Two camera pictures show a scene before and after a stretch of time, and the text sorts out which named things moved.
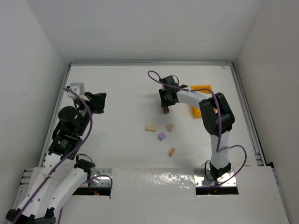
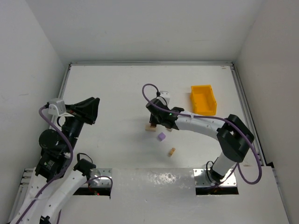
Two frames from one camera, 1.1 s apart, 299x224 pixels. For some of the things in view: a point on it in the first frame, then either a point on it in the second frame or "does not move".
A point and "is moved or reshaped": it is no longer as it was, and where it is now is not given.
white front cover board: [166, 195] does not move
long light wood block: [151, 128] does not move
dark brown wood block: [166, 110] is moved or reshaped
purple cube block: [161, 136] does not move
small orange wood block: [171, 151] does not move
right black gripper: [166, 100] → [154, 120]
